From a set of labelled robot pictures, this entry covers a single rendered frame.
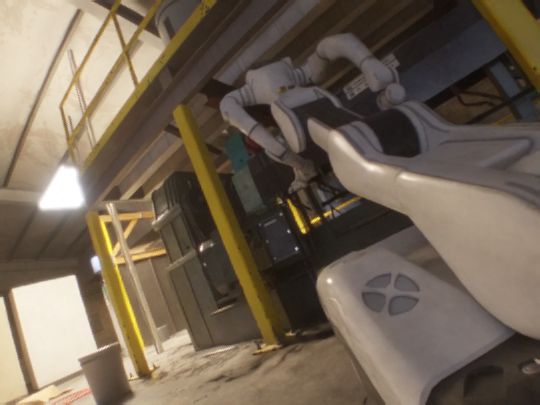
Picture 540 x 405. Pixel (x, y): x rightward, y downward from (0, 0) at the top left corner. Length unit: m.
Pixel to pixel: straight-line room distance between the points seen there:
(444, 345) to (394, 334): 0.06
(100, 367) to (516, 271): 2.51
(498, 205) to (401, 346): 0.22
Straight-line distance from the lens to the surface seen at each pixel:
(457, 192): 0.39
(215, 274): 2.30
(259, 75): 1.37
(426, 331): 0.46
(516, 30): 1.46
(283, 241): 2.09
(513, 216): 0.35
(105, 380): 2.61
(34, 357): 7.20
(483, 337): 0.46
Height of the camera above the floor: 0.41
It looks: 11 degrees up
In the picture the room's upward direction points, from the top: 24 degrees counter-clockwise
